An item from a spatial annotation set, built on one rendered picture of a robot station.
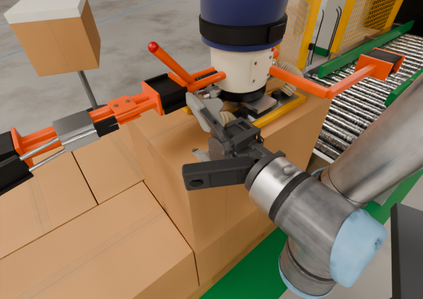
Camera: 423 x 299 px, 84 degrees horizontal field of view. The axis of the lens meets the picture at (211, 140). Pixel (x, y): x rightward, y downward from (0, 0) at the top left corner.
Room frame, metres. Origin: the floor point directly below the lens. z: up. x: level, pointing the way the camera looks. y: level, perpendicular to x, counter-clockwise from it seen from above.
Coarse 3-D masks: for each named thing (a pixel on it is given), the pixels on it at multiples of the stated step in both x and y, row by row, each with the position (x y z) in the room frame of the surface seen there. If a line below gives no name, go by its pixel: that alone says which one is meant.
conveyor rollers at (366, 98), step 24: (384, 48) 2.06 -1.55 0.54; (408, 48) 2.07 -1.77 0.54; (336, 72) 1.65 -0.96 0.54; (408, 72) 1.60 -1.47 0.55; (336, 96) 1.35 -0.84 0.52; (360, 96) 1.32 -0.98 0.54; (384, 96) 1.29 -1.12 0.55; (336, 120) 1.07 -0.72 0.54; (360, 120) 1.05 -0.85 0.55; (336, 144) 0.87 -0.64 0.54
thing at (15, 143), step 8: (0, 136) 0.33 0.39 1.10; (8, 136) 0.33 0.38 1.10; (16, 136) 0.33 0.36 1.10; (0, 144) 0.31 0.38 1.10; (8, 144) 0.31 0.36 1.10; (16, 144) 0.31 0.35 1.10; (0, 152) 0.29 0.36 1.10; (8, 152) 0.29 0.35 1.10; (16, 152) 0.30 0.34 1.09; (24, 152) 0.30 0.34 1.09; (0, 160) 0.28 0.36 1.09; (24, 160) 0.30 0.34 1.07; (32, 160) 0.32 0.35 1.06
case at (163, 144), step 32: (128, 128) 0.65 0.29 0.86; (160, 128) 0.54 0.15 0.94; (192, 128) 0.53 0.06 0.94; (288, 128) 0.55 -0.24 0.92; (320, 128) 0.68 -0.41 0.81; (160, 160) 0.44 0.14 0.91; (192, 160) 0.41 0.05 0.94; (160, 192) 0.51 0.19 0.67; (192, 192) 0.34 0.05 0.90; (224, 192) 0.40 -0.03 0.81; (192, 224) 0.33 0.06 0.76; (224, 224) 0.40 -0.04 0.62
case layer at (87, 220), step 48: (96, 144) 0.91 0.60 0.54; (48, 192) 0.61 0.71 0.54; (96, 192) 0.61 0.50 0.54; (144, 192) 0.60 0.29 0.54; (0, 240) 0.40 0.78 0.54; (48, 240) 0.40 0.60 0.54; (96, 240) 0.39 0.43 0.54; (144, 240) 0.39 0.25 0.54; (240, 240) 0.50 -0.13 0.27; (0, 288) 0.25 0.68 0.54; (48, 288) 0.24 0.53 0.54; (96, 288) 0.24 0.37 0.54; (144, 288) 0.24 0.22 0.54; (192, 288) 0.33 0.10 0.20
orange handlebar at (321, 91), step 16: (272, 48) 0.75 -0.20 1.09; (368, 64) 0.61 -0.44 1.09; (208, 80) 0.56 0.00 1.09; (288, 80) 0.56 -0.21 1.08; (304, 80) 0.54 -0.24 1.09; (352, 80) 0.53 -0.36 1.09; (128, 96) 0.48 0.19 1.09; (144, 96) 0.49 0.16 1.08; (320, 96) 0.48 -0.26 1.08; (96, 112) 0.43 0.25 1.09; (112, 112) 0.44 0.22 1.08; (128, 112) 0.43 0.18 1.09; (48, 128) 0.37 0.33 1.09; (32, 144) 0.34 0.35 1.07
